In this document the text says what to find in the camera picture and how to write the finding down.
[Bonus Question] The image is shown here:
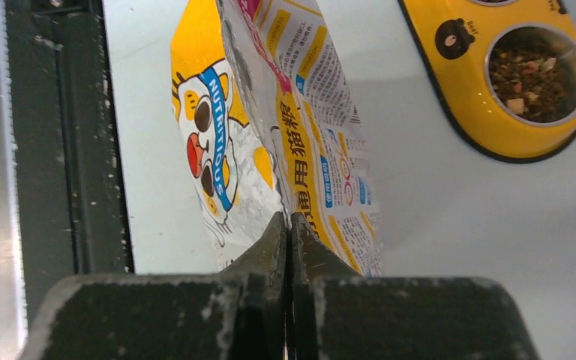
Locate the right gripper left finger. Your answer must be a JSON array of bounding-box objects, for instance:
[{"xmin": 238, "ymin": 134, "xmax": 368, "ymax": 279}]
[{"xmin": 20, "ymin": 213, "xmax": 287, "ymax": 359}]

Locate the yellow double pet bowl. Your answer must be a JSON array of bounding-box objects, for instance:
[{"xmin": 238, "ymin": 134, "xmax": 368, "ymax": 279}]
[{"xmin": 400, "ymin": 1, "xmax": 576, "ymax": 164}]

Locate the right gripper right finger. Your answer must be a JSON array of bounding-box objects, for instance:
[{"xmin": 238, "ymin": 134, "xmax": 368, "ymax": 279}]
[{"xmin": 290, "ymin": 213, "xmax": 539, "ymax": 359}]

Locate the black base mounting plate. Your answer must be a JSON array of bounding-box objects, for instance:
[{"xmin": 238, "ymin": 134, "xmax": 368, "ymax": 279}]
[{"xmin": 3, "ymin": 1, "xmax": 134, "ymax": 324}]

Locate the colourful pet food bag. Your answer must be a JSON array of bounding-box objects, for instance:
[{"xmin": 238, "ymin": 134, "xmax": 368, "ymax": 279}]
[{"xmin": 170, "ymin": 1, "xmax": 383, "ymax": 277}]

